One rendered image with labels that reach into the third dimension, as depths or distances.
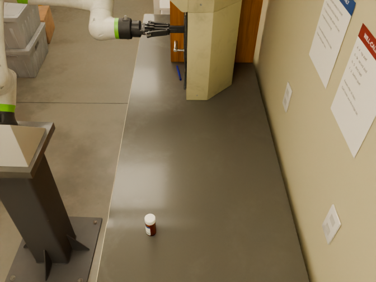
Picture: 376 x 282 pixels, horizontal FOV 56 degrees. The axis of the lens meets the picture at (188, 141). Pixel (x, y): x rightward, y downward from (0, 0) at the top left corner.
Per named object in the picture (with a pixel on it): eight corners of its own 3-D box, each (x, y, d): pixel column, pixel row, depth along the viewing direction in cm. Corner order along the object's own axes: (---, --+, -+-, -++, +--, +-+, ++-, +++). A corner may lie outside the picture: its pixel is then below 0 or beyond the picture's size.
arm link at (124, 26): (122, 34, 169) (120, 44, 163) (119, 10, 161) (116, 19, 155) (135, 34, 169) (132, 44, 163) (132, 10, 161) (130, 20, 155)
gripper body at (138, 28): (130, 25, 157) (151, 25, 157) (132, 16, 163) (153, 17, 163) (132, 41, 162) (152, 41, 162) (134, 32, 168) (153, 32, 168)
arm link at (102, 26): (91, 44, 167) (85, 34, 156) (92, 19, 168) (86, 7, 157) (121, 45, 167) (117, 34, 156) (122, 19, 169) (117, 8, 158)
